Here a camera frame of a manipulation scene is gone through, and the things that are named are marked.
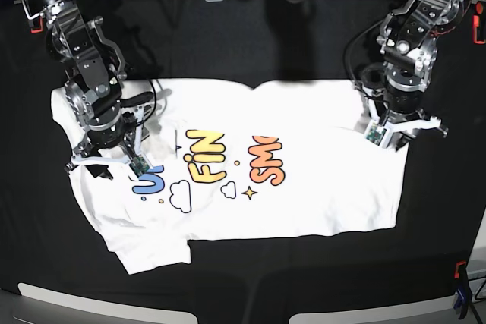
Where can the white printed t-shirt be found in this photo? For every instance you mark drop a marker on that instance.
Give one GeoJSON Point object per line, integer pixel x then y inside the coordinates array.
{"type": "Point", "coordinates": [232, 162]}

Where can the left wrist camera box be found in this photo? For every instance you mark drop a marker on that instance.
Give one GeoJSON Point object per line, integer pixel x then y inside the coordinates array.
{"type": "Point", "coordinates": [375, 133]}

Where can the orange clamp top right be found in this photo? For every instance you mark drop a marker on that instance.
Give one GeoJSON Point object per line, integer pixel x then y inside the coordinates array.
{"type": "Point", "coordinates": [478, 24]}

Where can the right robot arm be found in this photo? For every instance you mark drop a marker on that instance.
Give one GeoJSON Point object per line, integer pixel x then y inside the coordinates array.
{"type": "Point", "coordinates": [93, 63]}

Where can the orange blue clamp bottom right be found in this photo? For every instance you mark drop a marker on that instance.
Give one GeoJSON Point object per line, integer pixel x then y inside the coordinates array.
{"type": "Point", "coordinates": [462, 290]}

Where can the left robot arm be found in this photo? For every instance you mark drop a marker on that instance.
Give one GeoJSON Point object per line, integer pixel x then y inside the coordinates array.
{"type": "Point", "coordinates": [408, 38]}

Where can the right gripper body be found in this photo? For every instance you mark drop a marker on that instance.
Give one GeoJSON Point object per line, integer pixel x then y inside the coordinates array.
{"type": "Point", "coordinates": [113, 128]}

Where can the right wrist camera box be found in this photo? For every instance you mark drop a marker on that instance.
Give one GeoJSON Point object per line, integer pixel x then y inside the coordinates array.
{"type": "Point", "coordinates": [139, 165]}

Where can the orange clamp top left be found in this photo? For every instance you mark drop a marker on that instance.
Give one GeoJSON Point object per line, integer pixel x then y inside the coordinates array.
{"type": "Point", "coordinates": [34, 24]}

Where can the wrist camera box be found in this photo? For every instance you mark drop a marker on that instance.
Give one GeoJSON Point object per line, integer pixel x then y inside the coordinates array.
{"type": "Point", "coordinates": [139, 165]}
{"type": "Point", "coordinates": [375, 133]}

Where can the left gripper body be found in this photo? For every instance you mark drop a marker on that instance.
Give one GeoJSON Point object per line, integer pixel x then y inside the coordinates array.
{"type": "Point", "coordinates": [394, 100]}

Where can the black table cloth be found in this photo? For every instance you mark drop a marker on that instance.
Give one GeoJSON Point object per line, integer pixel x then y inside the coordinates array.
{"type": "Point", "coordinates": [47, 242]}

